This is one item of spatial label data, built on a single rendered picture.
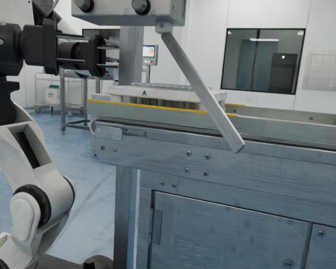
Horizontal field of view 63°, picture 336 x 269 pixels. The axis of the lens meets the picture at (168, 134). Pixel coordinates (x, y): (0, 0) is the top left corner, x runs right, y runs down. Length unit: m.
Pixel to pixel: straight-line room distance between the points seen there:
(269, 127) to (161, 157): 0.23
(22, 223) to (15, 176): 0.15
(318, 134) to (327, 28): 5.16
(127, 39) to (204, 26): 4.91
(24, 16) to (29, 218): 0.64
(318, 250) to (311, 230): 0.04
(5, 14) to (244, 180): 0.83
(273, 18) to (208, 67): 1.43
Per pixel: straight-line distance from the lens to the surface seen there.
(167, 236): 0.72
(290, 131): 0.54
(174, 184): 0.64
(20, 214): 0.96
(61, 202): 0.97
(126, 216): 1.05
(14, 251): 1.13
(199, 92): 0.49
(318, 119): 0.82
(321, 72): 5.56
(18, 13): 1.05
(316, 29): 5.66
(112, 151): 0.64
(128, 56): 0.92
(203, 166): 0.57
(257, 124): 0.54
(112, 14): 0.59
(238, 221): 0.66
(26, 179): 0.97
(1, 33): 0.69
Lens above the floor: 1.01
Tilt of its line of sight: 12 degrees down
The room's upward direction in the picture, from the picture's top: 4 degrees clockwise
